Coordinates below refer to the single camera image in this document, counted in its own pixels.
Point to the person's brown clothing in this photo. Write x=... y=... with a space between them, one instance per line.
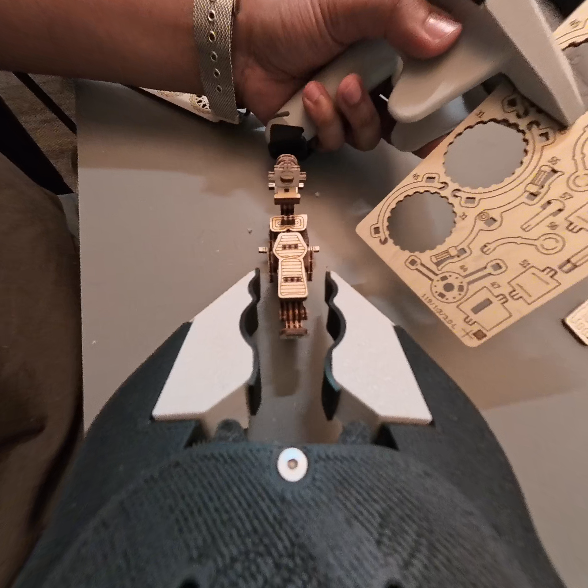
x=36 y=321

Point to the small wooden puzzle strip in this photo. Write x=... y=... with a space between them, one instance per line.
x=578 y=326

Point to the wooden puzzle sheet with window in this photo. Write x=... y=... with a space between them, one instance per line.
x=528 y=257

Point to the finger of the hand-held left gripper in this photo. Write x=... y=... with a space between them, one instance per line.
x=528 y=55

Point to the grey desk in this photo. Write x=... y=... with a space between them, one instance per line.
x=160 y=229

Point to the wooden vehicle model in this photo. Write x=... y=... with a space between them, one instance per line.
x=289 y=257

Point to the person's left hand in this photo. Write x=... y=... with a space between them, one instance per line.
x=298 y=36

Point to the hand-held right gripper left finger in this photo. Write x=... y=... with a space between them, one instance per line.
x=206 y=363

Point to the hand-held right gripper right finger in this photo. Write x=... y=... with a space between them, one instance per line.
x=381 y=363

